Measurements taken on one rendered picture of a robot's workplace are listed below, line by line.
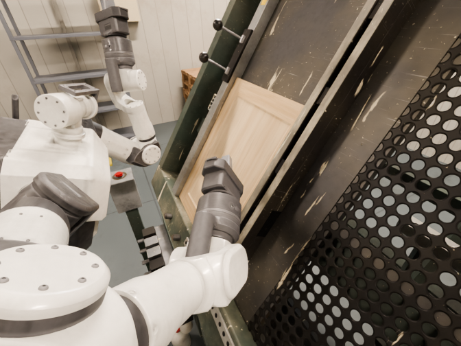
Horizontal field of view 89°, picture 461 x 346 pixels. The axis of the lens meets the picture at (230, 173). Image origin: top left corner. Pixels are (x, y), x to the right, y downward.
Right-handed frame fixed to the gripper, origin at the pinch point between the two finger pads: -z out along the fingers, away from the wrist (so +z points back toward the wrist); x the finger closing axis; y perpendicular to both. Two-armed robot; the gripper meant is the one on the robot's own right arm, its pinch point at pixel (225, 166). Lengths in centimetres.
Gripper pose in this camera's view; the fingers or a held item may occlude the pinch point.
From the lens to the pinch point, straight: 54.6
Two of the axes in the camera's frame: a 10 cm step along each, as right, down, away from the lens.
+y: -8.8, 2.5, 3.9
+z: -0.9, 7.3, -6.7
